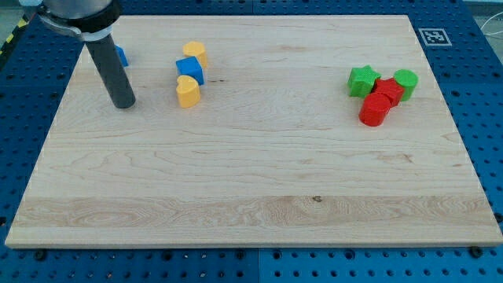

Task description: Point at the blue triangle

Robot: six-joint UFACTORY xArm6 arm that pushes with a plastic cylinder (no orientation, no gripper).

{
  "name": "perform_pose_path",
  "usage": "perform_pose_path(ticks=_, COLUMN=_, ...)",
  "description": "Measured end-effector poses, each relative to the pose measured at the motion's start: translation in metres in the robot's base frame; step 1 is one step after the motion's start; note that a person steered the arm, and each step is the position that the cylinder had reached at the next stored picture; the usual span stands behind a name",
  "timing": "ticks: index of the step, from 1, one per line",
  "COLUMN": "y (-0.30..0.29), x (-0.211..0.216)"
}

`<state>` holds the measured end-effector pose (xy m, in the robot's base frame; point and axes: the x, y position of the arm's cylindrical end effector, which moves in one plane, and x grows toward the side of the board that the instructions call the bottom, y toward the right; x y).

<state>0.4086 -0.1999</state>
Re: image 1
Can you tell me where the red star block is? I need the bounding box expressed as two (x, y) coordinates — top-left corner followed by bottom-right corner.
(373, 78), (405, 107)

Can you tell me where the white cable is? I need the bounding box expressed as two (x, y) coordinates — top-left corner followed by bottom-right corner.
(479, 10), (503, 42)

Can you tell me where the green star block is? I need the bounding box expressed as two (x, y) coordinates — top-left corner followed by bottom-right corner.
(347, 65), (381, 98)

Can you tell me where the yellow black hazard tape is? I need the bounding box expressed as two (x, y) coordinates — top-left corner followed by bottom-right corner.
(1, 15), (30, 58)

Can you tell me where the yellow heart block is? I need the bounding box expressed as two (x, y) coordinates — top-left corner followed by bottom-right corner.
(175, 75), (200, 108)

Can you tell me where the green cylinder block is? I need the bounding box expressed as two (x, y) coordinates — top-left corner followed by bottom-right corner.
(394, 69), (419, 101)

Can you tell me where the red cylinder block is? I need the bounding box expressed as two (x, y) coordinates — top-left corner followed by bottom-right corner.
(358, 92), (391, 127)

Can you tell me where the blue cube block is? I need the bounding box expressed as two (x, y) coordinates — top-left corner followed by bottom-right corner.
(175, 57), (205, 85)

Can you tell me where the white fiducial marker tag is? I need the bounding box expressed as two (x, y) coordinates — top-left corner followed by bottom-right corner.
(418, 28), (452, 46)

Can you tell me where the wooden board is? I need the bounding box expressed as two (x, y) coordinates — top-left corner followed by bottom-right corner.
(6, 15), (502, 249)

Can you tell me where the blue triangle block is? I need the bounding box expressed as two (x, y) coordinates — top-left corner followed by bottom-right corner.
(116, 45), (129, 67)

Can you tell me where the grey cylindrical pointer rod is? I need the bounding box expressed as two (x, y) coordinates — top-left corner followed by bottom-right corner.
(86, 35), (136, 108)

